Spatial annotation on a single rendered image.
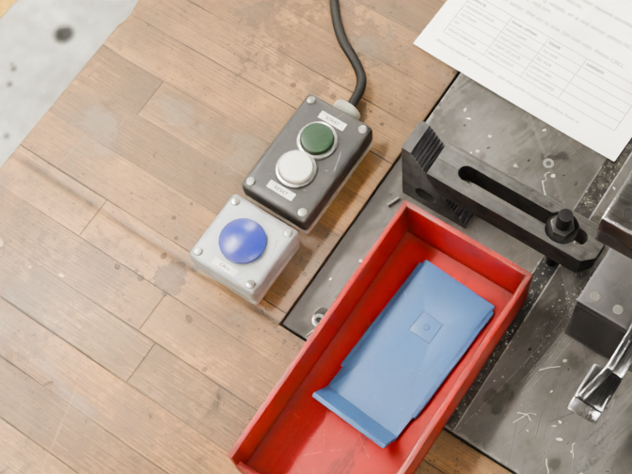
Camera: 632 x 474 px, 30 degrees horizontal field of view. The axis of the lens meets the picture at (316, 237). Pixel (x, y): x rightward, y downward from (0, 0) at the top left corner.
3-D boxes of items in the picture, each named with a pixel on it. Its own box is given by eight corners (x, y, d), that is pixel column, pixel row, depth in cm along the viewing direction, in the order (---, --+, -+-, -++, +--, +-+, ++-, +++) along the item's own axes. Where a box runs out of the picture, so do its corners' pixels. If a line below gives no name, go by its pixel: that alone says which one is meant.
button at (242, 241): (212, 254, 100) (208, 245, 98) (239, 217, 101) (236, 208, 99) (250, 277, 99) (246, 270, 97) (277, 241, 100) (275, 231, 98)
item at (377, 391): (314, 403, 96) (311, 395, 93) (425, 260, 99) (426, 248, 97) (384, 455, 94) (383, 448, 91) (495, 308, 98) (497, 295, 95)
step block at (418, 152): (402, 192, 102) (401, 147, 94) (420, 165, 103) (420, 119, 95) (466, 229, 101) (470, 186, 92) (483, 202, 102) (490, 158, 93)
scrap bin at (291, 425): (237, 469, 95) (226, 455, 89) (405, 226, 101) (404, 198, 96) (361, 555, 92) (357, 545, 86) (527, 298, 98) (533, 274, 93)
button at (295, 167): (274, 180, 102) (272, 170, 100) (293, 154, 103) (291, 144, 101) (302, 197, 101) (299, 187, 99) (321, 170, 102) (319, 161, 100)
